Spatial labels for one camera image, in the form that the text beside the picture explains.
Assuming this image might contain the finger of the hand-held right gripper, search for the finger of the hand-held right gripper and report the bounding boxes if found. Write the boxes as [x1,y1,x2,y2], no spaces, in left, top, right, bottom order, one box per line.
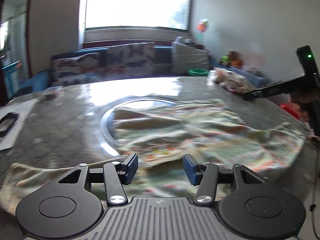
[242,79,297,102]

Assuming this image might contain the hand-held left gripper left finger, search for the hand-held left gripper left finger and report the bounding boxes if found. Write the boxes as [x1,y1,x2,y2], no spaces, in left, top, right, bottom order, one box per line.
[57,153,139,207]

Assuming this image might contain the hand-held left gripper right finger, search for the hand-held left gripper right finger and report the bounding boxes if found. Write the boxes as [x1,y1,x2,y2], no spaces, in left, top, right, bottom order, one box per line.
[183,154,265,205]

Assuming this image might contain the light patterned garment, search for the light patterned garment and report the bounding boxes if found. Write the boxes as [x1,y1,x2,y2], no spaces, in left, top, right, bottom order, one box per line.
[0,99,307,214]

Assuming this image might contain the person's right hand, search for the person's right hand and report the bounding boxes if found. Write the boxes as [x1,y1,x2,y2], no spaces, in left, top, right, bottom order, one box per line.
[290,89,312,122]

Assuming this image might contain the red plastic object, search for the red plastic object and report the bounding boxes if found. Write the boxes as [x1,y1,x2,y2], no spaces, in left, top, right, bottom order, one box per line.
[279,102,302,120]

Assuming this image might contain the crumpled plastic bag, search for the crumpled plastic bag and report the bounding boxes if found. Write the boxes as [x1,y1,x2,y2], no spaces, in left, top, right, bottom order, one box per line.
[207,68,257,94]

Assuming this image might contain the stuffed toys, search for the stuffed toys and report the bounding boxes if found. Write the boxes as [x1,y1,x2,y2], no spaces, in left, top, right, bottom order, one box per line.
[219,50,244,68]

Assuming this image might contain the round black induction cooktop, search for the round black induction cooktop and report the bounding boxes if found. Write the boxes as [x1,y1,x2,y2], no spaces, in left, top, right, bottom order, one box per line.
[100,97,182,157]

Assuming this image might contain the green plastic basin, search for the green plastic basin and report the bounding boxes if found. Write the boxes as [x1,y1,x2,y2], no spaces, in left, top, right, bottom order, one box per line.
[188,68,209,77]

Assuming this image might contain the grey pillow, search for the grey pillow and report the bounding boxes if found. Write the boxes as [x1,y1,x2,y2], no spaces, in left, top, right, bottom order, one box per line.
[171,36,210,76]

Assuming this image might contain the colourful pinwheel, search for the colourful pinwheel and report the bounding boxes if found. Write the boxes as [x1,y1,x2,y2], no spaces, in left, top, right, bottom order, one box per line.
[197,19,210,40]

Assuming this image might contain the blue sofa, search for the blue sofa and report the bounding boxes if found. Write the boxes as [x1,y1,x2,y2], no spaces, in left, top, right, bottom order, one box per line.
[25,44,270,90]

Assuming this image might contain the clear plastic box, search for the clear plastic box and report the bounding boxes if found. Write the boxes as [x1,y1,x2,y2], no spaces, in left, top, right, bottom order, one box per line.
[41,86,63,100]

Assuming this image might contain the butterfly print cushion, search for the butterfly print cushion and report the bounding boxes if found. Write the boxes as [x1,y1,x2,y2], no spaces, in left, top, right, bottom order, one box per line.
[105,42,155,77]
[51,52,105,87]

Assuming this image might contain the white paper sheet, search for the white paper sheet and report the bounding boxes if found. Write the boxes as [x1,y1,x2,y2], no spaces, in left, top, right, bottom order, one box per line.
[0,98,39,151]

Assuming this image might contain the turquoise cabinet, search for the turquoise cabinet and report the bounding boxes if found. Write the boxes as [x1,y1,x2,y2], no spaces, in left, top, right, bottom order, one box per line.
[0,60,22,103]

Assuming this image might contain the window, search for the window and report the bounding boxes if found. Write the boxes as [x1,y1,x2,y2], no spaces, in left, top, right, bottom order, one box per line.
[85,0,192,32]

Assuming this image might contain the black rectangular frame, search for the black rectangular frame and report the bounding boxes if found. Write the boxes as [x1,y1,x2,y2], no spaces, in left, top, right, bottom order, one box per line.
[0,112,19,137]

